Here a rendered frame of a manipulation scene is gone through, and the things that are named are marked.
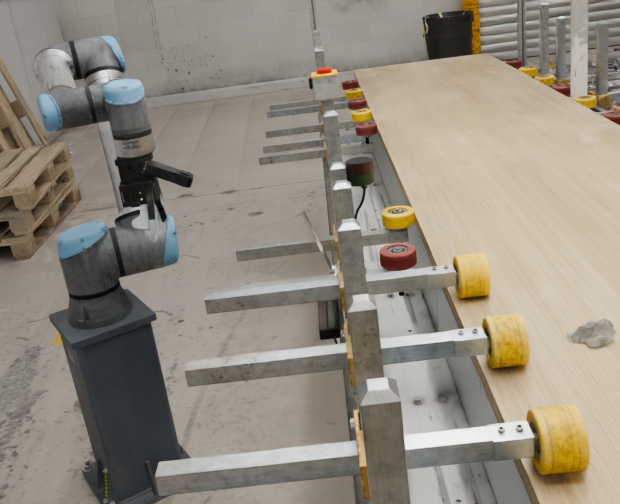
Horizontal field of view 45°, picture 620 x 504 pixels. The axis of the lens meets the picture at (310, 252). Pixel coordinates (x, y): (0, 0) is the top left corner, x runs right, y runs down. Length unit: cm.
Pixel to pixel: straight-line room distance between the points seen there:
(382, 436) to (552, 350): 63
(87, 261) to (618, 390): 150
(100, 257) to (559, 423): 153
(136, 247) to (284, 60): 728
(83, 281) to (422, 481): 120
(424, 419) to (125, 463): 115
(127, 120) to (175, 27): 764
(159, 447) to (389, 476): 182
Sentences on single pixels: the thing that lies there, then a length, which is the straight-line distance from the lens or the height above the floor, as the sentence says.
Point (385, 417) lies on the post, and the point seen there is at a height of 116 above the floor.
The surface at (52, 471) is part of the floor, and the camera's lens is 281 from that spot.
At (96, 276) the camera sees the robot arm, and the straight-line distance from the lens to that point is 222.
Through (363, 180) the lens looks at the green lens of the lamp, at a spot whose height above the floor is 107.
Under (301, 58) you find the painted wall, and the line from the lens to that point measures 934.
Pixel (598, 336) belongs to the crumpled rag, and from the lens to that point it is 127.
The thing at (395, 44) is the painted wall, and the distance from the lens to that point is 943.
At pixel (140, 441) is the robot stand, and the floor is 20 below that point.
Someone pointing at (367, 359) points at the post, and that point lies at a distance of 91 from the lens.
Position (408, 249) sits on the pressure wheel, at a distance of 163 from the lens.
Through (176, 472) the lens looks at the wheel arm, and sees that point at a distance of 97.
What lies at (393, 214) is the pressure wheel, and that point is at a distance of 185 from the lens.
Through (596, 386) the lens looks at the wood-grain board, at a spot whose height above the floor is 90.
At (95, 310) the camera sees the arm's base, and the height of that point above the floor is 65.
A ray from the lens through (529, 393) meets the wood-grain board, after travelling 115.
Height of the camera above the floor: 153
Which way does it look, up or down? 22 degrees down
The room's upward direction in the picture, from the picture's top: 8 degrees counter-clockwise
